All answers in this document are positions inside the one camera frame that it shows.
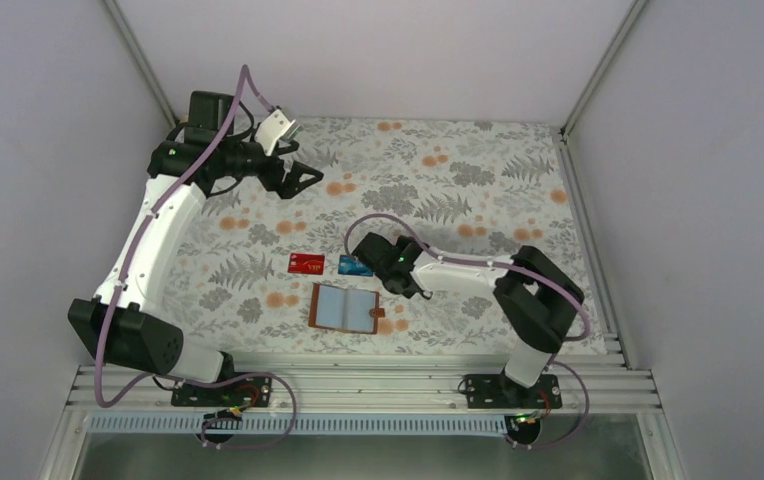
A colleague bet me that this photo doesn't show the blue credit card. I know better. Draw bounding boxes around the blue credit card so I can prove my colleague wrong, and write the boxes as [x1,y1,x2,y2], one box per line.
[337,255,374,277]

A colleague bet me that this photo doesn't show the red VIP credit card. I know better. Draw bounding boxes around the red VIP credit card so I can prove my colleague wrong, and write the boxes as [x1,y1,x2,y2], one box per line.
[287,252,325,275]

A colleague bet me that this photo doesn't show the brown leather card holder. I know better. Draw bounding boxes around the brown leather card holder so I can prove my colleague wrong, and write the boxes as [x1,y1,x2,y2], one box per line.
[308,283,385,335]

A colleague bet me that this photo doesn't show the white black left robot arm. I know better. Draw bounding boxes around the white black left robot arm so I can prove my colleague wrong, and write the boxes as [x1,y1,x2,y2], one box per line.
[68,91,323,383]

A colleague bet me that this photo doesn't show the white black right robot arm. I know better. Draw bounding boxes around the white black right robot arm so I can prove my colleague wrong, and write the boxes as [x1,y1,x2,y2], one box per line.
[351,233,585,388]

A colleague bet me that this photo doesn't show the floral patterned table mat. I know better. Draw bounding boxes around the floral patterned table mat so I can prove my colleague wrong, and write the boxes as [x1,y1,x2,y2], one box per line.
[162,118,592,355]

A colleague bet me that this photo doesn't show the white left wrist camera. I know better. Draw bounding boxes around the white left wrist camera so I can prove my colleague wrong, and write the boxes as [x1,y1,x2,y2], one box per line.
[253,107,300,155]

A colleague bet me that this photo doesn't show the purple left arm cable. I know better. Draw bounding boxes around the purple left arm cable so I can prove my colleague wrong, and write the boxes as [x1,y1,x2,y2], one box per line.
[93,64,277,409]

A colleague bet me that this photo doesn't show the aluminium rail frame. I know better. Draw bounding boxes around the aluminium rail frame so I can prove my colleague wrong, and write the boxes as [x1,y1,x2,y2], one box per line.
[67,354,663,415]

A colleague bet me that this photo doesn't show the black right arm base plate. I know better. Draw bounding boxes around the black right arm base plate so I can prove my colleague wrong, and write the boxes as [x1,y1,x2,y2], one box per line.
[457,374,563,410]

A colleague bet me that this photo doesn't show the grey slotted cable duct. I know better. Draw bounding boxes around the grey slotted cable duct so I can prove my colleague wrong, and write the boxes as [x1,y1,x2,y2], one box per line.
[85,412,507,437]

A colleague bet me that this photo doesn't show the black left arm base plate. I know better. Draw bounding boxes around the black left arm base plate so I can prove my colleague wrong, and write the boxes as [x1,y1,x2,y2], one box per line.
[170,377,273,409]

